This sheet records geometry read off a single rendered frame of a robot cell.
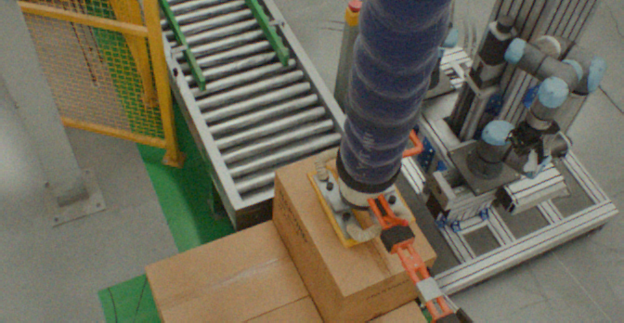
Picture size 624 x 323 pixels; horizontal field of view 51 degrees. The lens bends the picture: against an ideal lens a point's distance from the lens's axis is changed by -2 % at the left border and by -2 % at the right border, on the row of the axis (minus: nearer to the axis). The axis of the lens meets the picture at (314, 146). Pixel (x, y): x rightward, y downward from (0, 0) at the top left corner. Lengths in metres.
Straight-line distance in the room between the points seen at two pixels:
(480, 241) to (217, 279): 1.39
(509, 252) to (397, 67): 1.93
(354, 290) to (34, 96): 1.62
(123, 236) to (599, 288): 2.56
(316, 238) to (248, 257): 0.49
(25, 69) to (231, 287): 1.25
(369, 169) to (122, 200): 1.91
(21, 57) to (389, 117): 1.62
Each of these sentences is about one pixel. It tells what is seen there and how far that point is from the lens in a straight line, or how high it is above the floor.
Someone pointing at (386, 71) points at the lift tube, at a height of 1.87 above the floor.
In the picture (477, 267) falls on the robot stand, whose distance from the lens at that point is 3.43.
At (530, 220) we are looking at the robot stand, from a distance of 3.69.
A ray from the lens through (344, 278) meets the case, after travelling 2.47.
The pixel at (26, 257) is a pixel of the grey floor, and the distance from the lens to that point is 3.73.
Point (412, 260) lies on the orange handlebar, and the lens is 2.26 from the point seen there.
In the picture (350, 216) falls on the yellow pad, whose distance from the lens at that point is 2.42.
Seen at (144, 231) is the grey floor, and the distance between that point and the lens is 3.66.
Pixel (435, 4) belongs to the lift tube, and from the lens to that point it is 1.64.
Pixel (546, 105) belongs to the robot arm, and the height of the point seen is 1.83.
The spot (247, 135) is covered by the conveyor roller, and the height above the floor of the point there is 0.55.
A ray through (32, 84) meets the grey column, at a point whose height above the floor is 0.97.
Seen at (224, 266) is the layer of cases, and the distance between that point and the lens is 2.91.
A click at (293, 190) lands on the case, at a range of 2.63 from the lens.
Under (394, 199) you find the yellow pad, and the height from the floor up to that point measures 1.10.
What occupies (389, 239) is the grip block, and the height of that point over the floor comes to 1.20.
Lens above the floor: 3.17
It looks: 54 degrees down
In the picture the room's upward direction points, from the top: 7 degrees clockwise
